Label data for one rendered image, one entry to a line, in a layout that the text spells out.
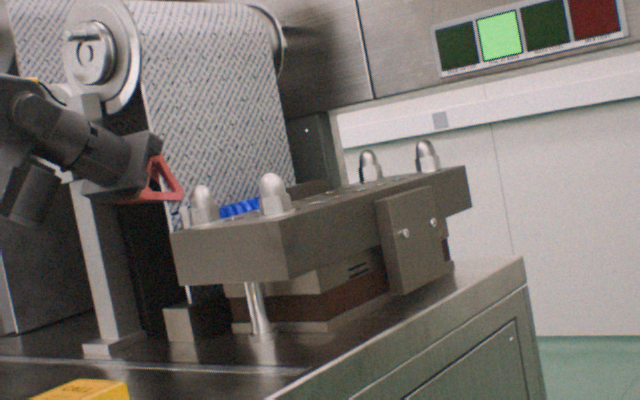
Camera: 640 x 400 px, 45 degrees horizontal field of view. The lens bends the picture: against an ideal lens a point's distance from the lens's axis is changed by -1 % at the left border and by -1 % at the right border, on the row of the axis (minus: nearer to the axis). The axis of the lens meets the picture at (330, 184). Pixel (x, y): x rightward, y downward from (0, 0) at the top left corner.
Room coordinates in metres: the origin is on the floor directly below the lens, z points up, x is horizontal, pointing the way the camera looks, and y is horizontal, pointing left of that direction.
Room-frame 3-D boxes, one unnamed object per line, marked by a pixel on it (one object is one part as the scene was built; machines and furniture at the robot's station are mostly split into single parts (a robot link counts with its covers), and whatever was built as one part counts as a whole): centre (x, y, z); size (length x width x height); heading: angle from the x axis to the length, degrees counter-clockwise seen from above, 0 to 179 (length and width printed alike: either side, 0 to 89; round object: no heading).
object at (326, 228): (0.97, 0.00, 1.00); 0.40 x 0.16 x 0.06; 143
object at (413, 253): (0.92, -0.08, 0.96); 0.10 x 0.03 x 0.11; 143
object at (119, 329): (0.94, 0.29, 1.05); 0.06 x 0.05 x 0.31; 143
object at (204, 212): (0.86, 0.14, 1.05); 0.04 x 0.04 x 0.04
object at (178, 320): (1.01, 0.12, 0.92); 0.28 x 0.04 x 0.04; 143
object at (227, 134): (1.01, 0.12, 1.10); 0.23 x 0.01 x 0.18; 143
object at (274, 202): (0.81, 0.06, 1.05); 0.04 x 0.04 x 0.04
